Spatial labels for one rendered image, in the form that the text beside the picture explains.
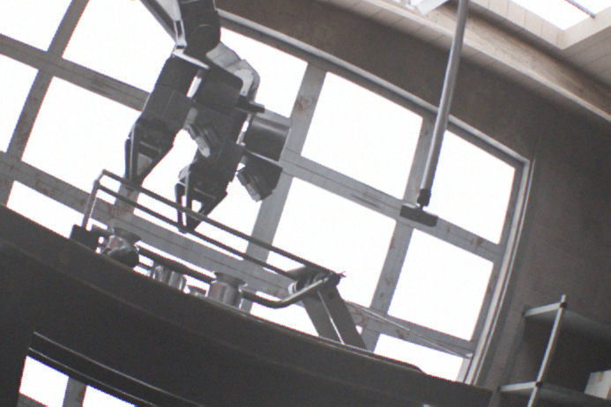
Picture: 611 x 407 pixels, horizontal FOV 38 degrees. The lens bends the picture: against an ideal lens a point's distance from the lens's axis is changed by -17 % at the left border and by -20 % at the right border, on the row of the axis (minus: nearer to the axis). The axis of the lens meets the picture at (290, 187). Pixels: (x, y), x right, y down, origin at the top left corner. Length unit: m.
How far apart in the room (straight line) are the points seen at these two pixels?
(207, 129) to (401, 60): 3.77
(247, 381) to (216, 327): 0.16
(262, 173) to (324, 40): 3.46
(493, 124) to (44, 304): 4.38
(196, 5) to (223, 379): 0.56
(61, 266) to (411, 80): 4.19
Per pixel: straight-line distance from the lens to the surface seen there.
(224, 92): 1.54
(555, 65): 5.13
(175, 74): 1.52
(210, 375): 1.31
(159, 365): 1.29
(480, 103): 5.44
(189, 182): 1.58
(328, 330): 1.65
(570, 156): 5.79
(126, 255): 1.18
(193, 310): 1.19
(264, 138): 1.62
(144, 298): 1.17
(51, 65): 4.75
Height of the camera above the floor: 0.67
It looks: 17 degrees up
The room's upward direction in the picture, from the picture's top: 18 degrees clockwise
